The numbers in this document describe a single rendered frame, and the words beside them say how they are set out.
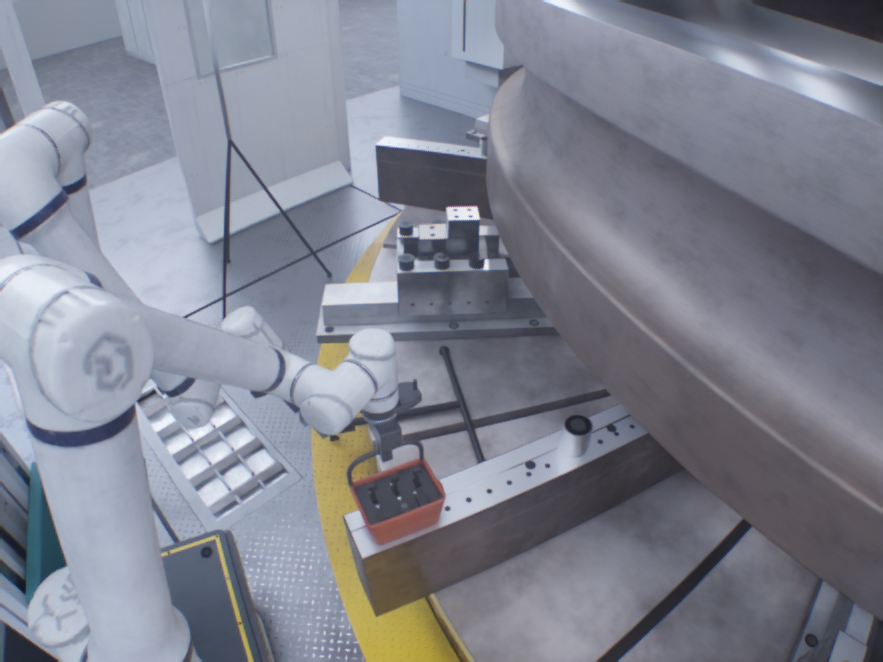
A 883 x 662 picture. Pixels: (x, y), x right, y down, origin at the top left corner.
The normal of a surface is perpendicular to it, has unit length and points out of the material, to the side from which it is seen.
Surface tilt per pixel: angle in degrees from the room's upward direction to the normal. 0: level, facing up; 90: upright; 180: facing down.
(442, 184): 90
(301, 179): 37
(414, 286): 90
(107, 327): 85
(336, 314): 72
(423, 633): 0
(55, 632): 7
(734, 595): 0
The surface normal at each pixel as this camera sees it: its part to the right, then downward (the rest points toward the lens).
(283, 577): 0.00, -0.76
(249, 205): 0.42, -0.33
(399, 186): -0.33, 0.61
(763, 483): -0.81, 0.38
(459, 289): 0.06, 0.64
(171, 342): 0.93, 0.10
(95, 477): 0.62, 0.41
